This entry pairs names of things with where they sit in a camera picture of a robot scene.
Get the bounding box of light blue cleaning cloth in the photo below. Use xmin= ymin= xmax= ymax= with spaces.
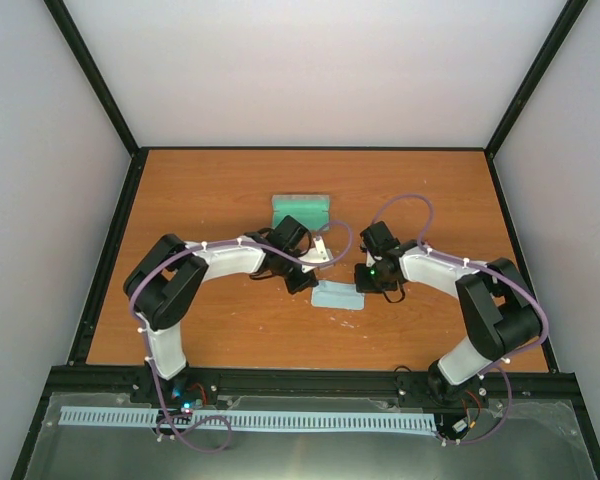
xmin=311 ymin=280 xmax=365 ymax=311

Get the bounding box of grey glasses case green lining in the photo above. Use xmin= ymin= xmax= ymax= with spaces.
xmin=271 ymin=194 xmax=331 ymax=231

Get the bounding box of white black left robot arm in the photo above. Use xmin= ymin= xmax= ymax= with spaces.
xmin=123 ymin=216 xmax=330 ymax=403

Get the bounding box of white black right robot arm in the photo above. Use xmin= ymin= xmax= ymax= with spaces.
xmin=354 ymin=221 xmax=547 ymax=405

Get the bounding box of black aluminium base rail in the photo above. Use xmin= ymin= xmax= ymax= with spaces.
xmin=43 ymin=365 xmax=581 ymax=409

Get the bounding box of black enclosure frame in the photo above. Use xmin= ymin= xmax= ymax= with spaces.
xmin=12 ymin=0 xmax=586 ymax=479

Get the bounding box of light blue slotted cable duct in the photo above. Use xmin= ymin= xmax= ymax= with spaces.
xmin=58 ymin=406 xmax=436 ymax=436

